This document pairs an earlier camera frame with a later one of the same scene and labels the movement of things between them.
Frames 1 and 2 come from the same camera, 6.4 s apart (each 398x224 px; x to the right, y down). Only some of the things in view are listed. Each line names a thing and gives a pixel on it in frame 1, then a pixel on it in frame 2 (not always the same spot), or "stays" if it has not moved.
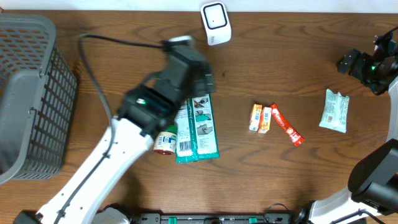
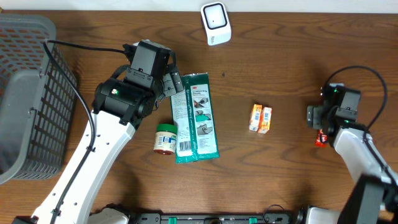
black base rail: (160, 218) stays
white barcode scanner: (216, 22) stays
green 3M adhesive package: (196, 138) stays
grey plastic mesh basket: (38, 90) stays
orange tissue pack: (265, 120) stays
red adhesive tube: (296, 140) -> (322, 139)
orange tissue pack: (255, 117) stays
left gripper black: (208, 82) -> (174, 81)
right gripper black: (362, 60) -> (314, 113)
